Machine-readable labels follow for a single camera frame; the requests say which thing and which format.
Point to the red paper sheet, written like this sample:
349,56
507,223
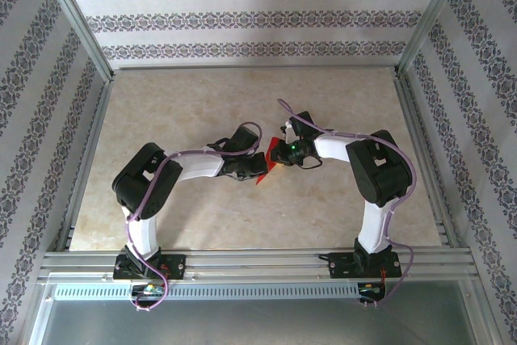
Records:
274,144

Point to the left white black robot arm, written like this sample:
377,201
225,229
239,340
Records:
141,183

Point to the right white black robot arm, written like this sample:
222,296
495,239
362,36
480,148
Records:
379,175

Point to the grey metal sheet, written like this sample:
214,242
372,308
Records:
258,325

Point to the long aluminium mounting rail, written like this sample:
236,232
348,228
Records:
258,264

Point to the aluminium frame cross bar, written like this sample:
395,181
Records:
254,67

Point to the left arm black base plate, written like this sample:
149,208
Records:
175,266

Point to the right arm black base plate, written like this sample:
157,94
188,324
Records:
339,266

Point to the aluminium side rail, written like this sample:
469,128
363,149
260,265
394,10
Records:
428,167
82,167

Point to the aluminium frame post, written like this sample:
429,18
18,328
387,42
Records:
78,23
432,18

